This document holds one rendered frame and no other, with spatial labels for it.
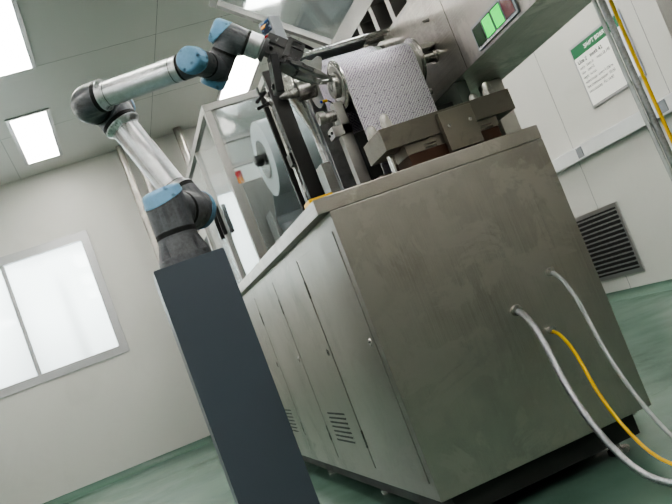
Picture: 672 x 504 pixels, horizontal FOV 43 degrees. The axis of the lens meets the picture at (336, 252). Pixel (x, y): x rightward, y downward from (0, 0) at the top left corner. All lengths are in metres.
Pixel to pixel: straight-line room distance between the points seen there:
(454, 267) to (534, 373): 0.34
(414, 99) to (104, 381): 5.71
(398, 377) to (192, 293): 0.61
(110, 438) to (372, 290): 5.90
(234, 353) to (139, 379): 5.54
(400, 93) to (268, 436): 1.05
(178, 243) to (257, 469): 0.64
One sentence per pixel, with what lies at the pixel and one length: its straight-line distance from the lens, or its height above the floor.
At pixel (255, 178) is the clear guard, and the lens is 3.45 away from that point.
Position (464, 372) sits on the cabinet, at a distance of 2.17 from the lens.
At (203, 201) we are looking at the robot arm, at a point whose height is 1.07.
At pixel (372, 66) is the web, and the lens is 2.55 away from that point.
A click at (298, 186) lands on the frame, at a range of 2.88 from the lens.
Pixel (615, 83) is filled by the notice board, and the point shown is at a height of 1.39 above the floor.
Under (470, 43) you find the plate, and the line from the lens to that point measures 2.49.
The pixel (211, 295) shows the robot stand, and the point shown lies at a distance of 2.32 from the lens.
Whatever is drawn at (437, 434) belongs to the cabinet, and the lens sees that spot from 2.14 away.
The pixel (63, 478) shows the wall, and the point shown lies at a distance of 7.89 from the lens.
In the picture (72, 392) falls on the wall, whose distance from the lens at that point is 7.85.
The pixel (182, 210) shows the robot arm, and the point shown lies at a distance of 2.41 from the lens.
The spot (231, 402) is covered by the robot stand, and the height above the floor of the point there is 0.50.
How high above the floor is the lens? 0.60
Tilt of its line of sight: 4 degrees up
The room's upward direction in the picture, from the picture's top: 21 degrees counter-clockwise
